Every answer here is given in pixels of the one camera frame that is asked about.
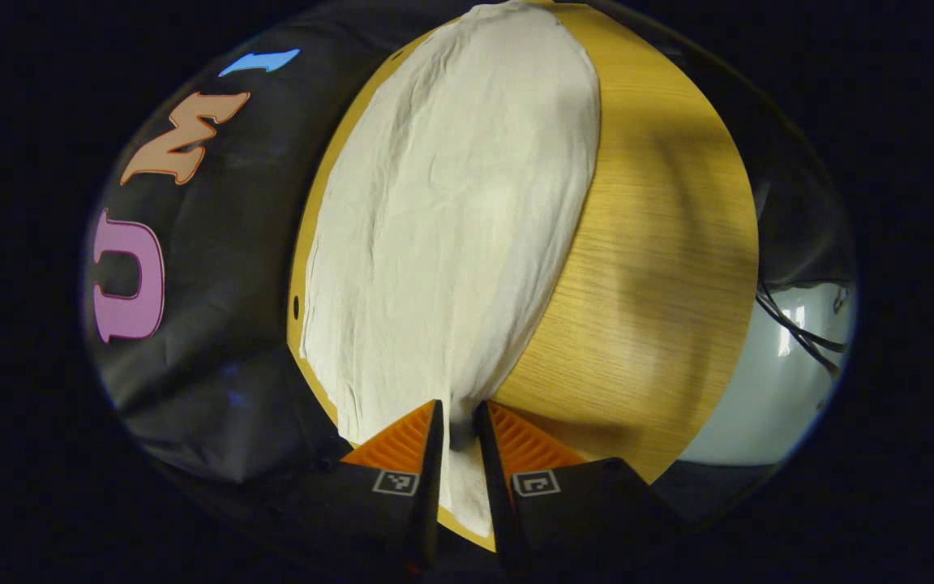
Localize white jeans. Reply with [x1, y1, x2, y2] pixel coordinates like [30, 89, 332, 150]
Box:
[298, 0, 602, 538]

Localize black cable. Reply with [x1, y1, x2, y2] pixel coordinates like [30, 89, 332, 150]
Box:
[757, 284, 849, 354]
[757, 292, 841, 380]

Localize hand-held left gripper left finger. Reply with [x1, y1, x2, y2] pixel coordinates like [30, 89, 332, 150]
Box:
[272, 399, 445, 569]

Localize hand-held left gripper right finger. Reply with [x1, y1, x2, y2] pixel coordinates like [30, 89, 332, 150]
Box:
[473, 399, 679, 573]

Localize black backdrop cloth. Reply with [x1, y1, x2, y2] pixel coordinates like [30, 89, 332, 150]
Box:
[82, 0, 857, 492]

